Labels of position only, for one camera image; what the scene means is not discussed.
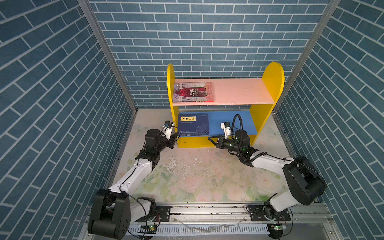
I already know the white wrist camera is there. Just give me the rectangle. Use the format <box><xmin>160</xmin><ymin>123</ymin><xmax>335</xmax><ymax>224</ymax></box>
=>
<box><xmin>162</xmin><ymin>121</ymin><xmax>176</xmax><ymax>139</ymax></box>
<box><xmin>221</xmin><ymin>122</ymin><xmax>232</xmax><ymax>139</ymax></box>

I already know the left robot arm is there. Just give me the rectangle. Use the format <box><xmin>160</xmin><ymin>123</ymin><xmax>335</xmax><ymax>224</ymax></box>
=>
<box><xmin>88</xmin><ymin>121</ymin><xmax>179</xmax><ymax>240</ymax></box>

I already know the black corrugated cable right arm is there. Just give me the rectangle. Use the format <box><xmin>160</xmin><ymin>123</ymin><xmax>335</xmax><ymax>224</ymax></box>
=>
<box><xmin>230</xmin><ymin>113</ymin><xmax>269</xmax><ymax>167</ymax></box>

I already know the Hamlet picture book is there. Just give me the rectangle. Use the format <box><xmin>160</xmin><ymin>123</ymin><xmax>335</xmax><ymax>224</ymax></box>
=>
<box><xmin>173</xmin><ymin>82</ymin><xmax>215</xmax><ymax>103</ymax></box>

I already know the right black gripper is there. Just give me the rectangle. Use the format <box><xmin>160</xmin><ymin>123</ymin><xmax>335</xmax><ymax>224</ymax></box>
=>
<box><xmin>208</xmin><ymin>135</ymin><xmax>243</xmax><ymax>155</ymax></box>

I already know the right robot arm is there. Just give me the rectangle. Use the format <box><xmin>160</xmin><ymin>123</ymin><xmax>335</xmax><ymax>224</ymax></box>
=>
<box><xmin>208</xmin><ymin>130</ymin><xmax>327</xmax><ymax>221</ymax></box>

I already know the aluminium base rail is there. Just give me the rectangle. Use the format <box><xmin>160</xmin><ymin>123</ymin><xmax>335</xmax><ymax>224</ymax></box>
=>
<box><xmin>122</xmin><ymin>202</ymin><xmax>342</xmax><ymax>240</ymax></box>

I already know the yellow pink blue bookshelf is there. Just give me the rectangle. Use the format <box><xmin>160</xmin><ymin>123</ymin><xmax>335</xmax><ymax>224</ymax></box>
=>
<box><xmin>167</xmin><ymin>62</ymin><xmax>285</xmax><ymax>144</ymax></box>

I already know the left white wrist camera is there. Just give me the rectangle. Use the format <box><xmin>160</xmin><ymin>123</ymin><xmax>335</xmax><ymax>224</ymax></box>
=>
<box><xmin>162</xmin><ymin>121</ymin><xmax>176</xmax><ymax>139</ymax></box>

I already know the navy book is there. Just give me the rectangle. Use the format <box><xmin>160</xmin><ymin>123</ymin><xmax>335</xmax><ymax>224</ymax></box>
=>
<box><xmin>178</xmin><ymin>113</ymin><xmax>210</xmax><ymax>137</ymax></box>

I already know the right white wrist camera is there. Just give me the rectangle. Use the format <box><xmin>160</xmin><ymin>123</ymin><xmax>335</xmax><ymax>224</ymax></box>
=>
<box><xmin>221</xmin><ymin>122</ymin><xmax>232</xmax><ymax>139</ymax></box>

